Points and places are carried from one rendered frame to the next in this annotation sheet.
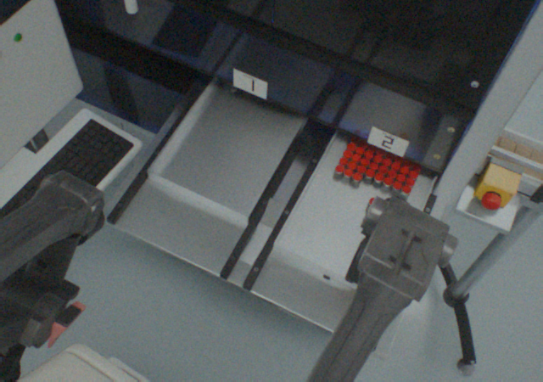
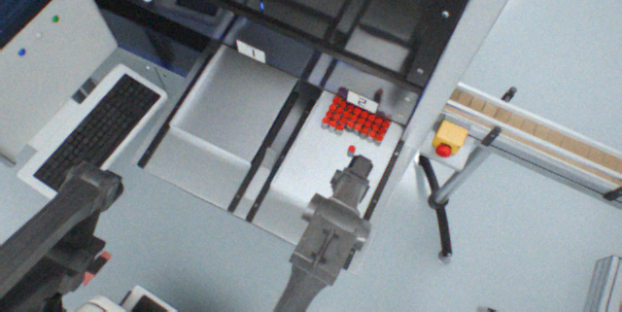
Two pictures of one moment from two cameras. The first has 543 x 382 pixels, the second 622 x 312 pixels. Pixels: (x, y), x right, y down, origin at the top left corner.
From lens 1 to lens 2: 0.28 m
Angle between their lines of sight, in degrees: 7
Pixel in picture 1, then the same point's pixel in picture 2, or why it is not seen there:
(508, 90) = (445, 78)
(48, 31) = (82, 9)
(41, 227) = (64, 220)
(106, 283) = (152, 190)
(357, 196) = (340, 142)
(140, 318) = (180, 220)
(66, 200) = (85, 191)
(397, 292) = (317, 278)
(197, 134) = (211, 89)
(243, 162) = (249, 114)
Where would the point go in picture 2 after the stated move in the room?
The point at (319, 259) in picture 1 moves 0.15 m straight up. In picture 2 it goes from (307, 195) to (309, 179)
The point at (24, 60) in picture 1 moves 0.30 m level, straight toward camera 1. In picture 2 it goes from (62, 35) to (102, 125)
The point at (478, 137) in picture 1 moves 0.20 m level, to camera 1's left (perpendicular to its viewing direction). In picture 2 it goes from (428, 106) to (346, 98)
